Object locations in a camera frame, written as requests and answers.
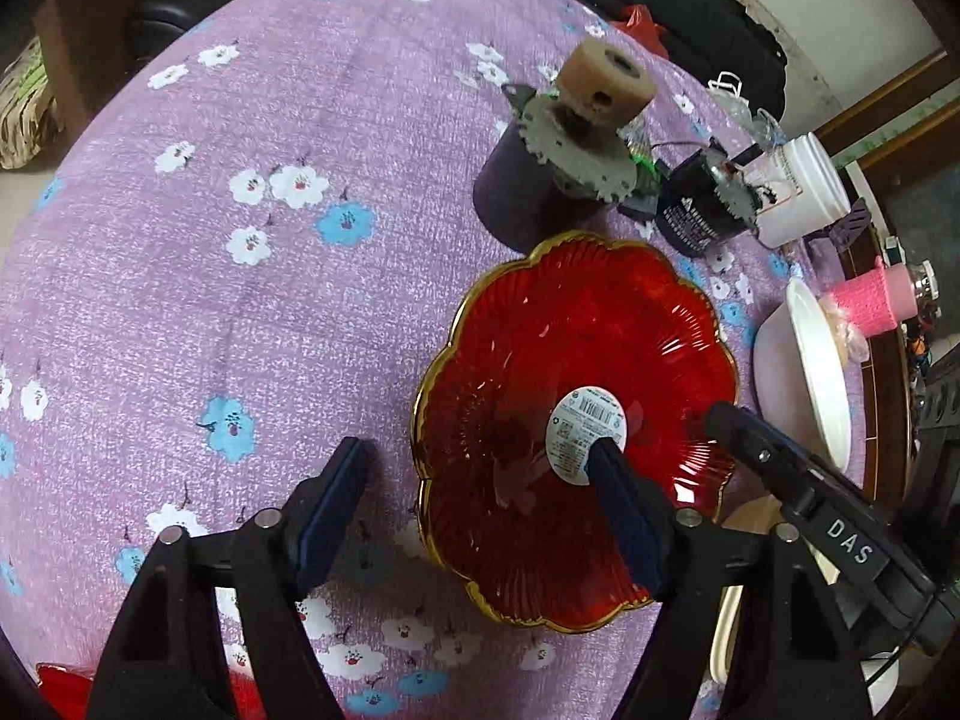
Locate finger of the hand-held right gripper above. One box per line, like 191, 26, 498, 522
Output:
705, 401, 946, 657

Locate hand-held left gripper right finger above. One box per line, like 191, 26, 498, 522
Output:
583, 439, 875, 720

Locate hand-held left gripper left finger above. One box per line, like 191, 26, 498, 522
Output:
86, 436, 376, 720

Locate white foam bowl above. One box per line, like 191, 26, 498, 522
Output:
754, 277, 854, 470

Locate red scalloped glass bowl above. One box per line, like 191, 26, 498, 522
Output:
411, 231, 740, 635

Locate large red glass plate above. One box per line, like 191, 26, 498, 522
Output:
34, 660, 263, 720

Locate bagged bread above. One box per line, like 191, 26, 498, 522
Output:
825, 300, 871, 368

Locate pink sleeved bottle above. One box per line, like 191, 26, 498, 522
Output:
821, 255, 938, 335

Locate purple plastic clip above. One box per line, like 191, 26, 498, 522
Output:
814, 199, 875, 252

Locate white plastic jar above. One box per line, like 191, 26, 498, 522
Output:
754, 131, 852, 248

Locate small black motor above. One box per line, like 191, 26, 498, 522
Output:
654, 146, 762, 256

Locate dark cylindrical motor with gear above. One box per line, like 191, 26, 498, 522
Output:
472, 82, 638, 252

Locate clear plastic bag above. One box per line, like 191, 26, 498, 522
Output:
705, 71, 788, 162

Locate brown sponge block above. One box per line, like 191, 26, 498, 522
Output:
553, 41, 657, 128

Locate red plastic bag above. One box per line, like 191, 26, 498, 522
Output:
611, 4, 668, 57

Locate leaf patterned blanket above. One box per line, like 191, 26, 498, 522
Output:
0, 37, 65, 170

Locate brown fabric sofa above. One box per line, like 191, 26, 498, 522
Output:
34, 0, 361, 128

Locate wooden door frame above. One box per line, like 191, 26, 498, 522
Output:
814, 49, 960, 241

